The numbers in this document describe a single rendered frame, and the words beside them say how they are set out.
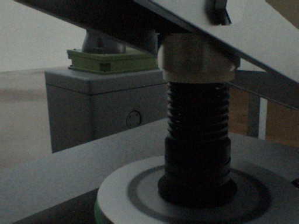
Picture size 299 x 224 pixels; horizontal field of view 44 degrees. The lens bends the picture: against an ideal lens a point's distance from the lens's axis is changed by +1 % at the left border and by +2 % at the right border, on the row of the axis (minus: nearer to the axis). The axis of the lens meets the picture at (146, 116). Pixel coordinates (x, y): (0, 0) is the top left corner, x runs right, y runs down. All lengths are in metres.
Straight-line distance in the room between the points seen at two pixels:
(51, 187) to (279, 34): 0.32
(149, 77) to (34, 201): 1.12
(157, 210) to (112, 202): 0.05
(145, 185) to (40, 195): 0.14
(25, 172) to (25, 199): 0.09
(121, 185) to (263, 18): 0.22
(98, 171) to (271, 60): 0.28
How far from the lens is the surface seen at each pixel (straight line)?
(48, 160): 0.58
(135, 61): 1.53
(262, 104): 2.22
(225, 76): 0.34
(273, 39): 0.36
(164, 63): 0.34
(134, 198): 0.38
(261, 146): 0.63
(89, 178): 0.50
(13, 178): 0.54
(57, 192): 0.48
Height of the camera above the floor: 1.04
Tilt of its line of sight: 14 degrees down
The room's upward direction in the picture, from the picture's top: 1 degrees counter-clockwise
